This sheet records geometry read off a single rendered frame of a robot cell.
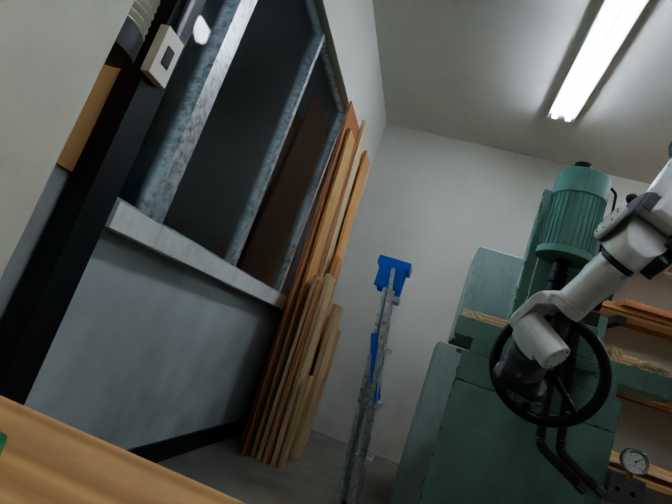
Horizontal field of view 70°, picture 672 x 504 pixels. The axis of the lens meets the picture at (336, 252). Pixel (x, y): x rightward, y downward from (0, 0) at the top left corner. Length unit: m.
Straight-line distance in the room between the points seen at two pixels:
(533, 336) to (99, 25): 0.95
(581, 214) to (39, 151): 1.49
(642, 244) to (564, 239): 0.70
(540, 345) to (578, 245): 0.72
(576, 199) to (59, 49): 1.48
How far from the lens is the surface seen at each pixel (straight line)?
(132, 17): 1.12
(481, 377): 1.53
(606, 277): 1.02
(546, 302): 1.06
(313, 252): 2.71
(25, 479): 0.43
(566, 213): 1.75
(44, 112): 0.82
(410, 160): 4.35
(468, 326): 1.54
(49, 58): 0.82
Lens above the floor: 0.69
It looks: 10 degrees up
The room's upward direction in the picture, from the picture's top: 19 degrees clockwise
